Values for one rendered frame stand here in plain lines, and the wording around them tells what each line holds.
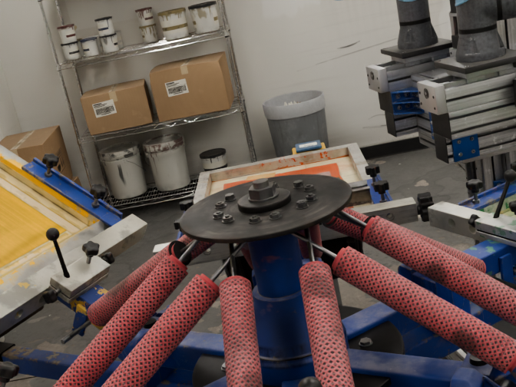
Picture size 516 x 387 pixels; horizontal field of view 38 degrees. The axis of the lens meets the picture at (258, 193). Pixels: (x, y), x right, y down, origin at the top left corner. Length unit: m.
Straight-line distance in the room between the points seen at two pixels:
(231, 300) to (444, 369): 0.38
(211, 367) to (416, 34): 1.79
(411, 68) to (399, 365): 1.76
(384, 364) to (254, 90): 4.64
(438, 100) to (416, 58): 0.52
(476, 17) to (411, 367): 1.40
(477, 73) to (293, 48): 3.44
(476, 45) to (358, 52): 3.42
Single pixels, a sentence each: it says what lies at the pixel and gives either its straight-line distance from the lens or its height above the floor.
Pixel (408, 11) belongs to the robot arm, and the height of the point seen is 1.39.
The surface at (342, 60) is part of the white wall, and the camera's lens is 5.82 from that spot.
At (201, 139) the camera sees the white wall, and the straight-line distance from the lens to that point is 5.92.
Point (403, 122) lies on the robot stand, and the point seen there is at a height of 0.99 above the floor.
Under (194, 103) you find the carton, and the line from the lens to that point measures 5.37.
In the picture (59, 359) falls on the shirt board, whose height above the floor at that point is 0.92.
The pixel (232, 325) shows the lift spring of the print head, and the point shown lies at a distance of 1.10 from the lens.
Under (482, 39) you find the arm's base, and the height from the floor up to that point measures 1.32.
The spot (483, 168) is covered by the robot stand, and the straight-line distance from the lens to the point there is 2.82.
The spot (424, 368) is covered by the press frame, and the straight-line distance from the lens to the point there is 1.29.
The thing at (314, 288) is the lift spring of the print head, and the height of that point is 1.23.
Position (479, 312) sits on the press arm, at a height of 0.93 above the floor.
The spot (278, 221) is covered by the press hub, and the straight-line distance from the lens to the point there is 1.19.
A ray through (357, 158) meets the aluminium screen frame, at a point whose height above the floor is 0.99.
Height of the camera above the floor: 1.71
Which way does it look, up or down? 18 degrees down
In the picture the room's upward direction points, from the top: 12 degrees counter-clockwise
